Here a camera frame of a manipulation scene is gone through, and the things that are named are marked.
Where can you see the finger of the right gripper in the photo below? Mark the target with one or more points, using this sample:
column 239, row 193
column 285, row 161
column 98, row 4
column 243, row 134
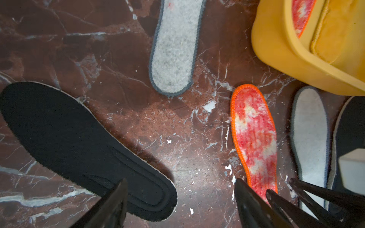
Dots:
column 286, row 211
column 354, row 205

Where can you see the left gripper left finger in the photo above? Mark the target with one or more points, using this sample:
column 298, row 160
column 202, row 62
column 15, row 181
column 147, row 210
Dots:
column 109, row 212

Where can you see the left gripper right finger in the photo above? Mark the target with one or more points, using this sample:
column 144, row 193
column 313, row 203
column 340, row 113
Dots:
column 253, row 211

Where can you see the red insole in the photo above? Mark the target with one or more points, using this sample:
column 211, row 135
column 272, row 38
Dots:
column 255, row 138
column 301, row 12

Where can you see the grey insole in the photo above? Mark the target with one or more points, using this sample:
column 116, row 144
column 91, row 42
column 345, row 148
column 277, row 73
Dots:
column 309, row 137
column 174, row 48

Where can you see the yellow insole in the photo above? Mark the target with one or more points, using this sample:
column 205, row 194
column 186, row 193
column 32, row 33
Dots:
column 332, row 28

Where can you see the yellow plastic storage box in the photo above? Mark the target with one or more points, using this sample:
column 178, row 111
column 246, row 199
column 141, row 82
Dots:
column 276, row 44

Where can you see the left black insole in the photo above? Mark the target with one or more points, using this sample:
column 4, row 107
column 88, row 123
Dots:
column 63, row 135

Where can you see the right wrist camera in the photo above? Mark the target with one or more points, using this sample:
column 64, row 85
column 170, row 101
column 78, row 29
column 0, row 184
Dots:
column 352, row 169

